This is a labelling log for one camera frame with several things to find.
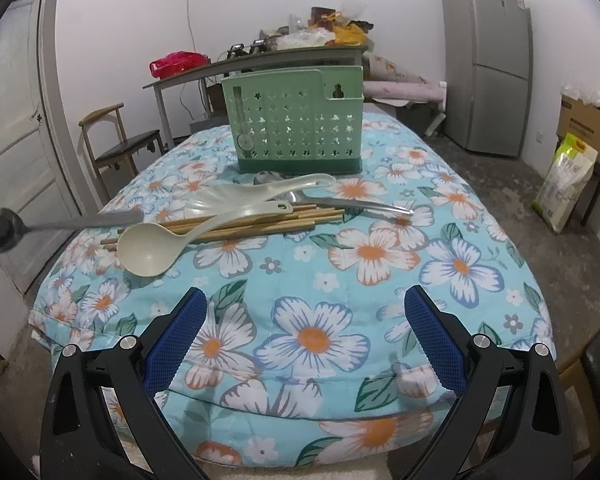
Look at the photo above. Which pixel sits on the bundle of bamboo chopsticks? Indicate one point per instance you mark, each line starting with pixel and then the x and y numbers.
pixel 260 228

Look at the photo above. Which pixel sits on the cream plastic rice paddle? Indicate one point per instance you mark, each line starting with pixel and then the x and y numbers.
pixel 215 202

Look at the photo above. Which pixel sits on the yellow plastic bag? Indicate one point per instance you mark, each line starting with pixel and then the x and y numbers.
pixel 349 35

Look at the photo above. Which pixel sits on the green yellow rice bag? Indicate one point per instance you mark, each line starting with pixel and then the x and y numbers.
pixel 565 180

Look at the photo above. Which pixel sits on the stainless steel utensil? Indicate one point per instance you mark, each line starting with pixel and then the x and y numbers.
pixel 120 218

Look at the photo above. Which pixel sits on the brown cardboard box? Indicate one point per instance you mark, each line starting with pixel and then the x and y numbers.
pixel 585 125

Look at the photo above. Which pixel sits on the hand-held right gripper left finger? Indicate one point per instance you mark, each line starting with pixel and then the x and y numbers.
pixel 177 345

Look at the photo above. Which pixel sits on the clear plastic bag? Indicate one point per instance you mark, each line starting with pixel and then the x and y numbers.
pixel 305 40

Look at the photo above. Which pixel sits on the white door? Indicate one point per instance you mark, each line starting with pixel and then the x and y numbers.
pixel 15 110

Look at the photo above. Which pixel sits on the pile of black gadgets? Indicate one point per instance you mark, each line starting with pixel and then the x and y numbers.
pixel 247 49

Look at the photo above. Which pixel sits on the stainless steel spoon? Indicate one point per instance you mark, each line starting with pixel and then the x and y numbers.
pixel 360 205

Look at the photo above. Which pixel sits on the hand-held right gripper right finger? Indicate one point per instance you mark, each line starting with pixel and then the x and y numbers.
pixel 437 345

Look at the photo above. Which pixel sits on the green plastic utensil basket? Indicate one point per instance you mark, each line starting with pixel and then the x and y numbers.
pixel 300 125

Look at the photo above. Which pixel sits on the cream plastic soup ladle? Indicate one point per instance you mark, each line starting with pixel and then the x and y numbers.
pixel 145 250

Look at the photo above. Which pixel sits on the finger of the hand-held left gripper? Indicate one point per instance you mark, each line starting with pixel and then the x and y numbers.
pixel 0 232

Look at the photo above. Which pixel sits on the floral blue blanket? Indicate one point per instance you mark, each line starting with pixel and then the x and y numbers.
pixel 300 270

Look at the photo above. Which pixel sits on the red plastic bag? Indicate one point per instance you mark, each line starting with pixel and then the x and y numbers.
pixel 175 64

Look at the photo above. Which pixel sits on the silver refrigerator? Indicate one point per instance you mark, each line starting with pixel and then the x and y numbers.
pixel 485 60

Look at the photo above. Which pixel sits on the pink floral folding bed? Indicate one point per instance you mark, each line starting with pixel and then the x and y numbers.
pixel 400 75

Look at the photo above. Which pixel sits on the grey metal-legged table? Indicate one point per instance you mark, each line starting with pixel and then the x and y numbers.
pixel 205 67

